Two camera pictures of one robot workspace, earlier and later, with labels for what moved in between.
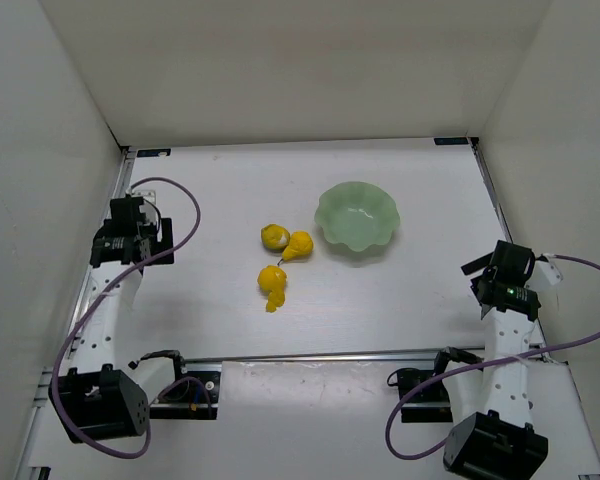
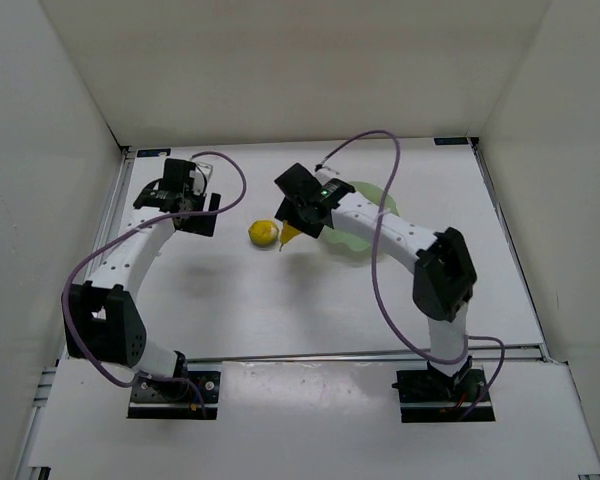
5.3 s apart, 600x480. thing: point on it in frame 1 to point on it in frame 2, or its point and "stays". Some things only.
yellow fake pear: [299, 248] to [287, 234]
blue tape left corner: [154, 152] stays
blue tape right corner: [450, 141] stays
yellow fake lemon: [274, 237] to [263, 232]
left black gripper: [125, 215] to [200, 221]
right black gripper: [487, 270] to [300, 223]
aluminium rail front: [357, 356] stays
